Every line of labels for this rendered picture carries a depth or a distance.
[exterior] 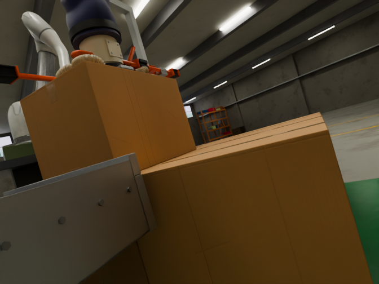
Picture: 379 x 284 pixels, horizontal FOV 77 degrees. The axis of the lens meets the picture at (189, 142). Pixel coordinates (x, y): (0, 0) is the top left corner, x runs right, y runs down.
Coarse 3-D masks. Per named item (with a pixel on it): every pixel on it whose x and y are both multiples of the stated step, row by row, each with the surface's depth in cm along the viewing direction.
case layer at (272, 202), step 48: (240, 144) 73; (288, 144) 51; (192, 192) 64; (240, 192) 58; (288, 192) 53; (336, 192) 48; (144, 240) 75; (192, 240) 66; (240, 240) 60; (288, 240) 54; (336, 240) 50
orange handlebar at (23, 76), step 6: (72, 54) 97; (78, 54) 98; (84, 54) 99; (90, 54) 102; (150, 66) 138; (150, 72) 143; (168, 72) 155; (24, 78) 104; (30, 78) 106; (36, 78) 108; (42, 78) 111; (48, 78) 113; (54, 78) 116
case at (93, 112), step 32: (96, 64) 81; (32, 96) 91; (64, 96) 83; (96, 96) 78; (128, 96) 92; (160, 96) 112; (32, 128) 94; (64, 128) 86; (96, 128) 79; (128, 128) 87; (160, 128) 105; (64, 160) 88; (96, 160) 81; (160, 160) 99
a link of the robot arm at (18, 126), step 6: (18, 102) 135; (12, 108) 133; (18, 108) 133; (12, 114) 131; (18, 114) 131; (12, 120) 131; (18, 120) 131; (24, 120) 132; (12, 126) 131; (18, 126) 130; (24, 126) 131; (12, 132) 132; (18, 132) 130; (24, 132) 131
